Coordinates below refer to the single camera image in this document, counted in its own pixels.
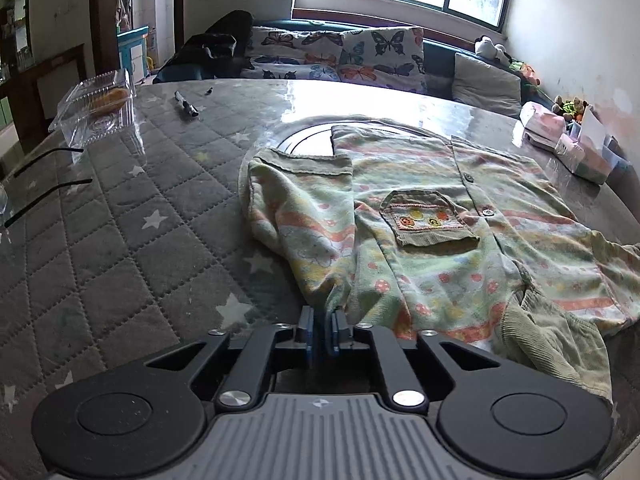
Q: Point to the black marker pen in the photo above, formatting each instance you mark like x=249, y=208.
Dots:
x=187, y=109

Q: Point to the white plush toy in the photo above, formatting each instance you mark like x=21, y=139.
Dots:
x=485, y=48

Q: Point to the round glass turntable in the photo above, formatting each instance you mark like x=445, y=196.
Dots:
x=313, y=135

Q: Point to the butterfly print cushion left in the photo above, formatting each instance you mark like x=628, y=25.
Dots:
x=274, y=53

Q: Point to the black bag on sofa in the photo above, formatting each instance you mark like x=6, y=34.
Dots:
x=219, y=52

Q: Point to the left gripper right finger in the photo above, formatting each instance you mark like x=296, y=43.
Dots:
x=375, y=351

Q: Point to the small blue cabinet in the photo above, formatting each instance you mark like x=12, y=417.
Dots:
x=131, y=47

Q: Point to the butterfly print cushion right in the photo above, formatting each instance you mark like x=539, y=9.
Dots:
x=387, y=57

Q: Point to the butterfly print cushion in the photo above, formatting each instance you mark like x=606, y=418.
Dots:
x=274, y=53
x=387, y=57

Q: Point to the brown plush toy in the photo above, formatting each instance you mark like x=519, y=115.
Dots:
x=571, y=110

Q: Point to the green patterned child's shirt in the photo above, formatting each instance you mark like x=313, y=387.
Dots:
x=417, y=232

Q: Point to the tissue pack pink green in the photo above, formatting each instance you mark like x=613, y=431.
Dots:
x=587, y=150

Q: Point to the pink wet wipes pack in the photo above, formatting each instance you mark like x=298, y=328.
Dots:
x=542, y=127

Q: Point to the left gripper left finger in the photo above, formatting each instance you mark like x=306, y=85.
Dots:
x=254, y=366

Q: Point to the grey quilted star tablecloth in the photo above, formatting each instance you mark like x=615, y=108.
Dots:
x=142, y=239

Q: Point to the clear plastic food container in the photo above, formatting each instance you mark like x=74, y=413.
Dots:
x=95, y=108

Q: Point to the grey cushion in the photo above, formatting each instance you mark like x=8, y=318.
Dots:
x=484, y=86

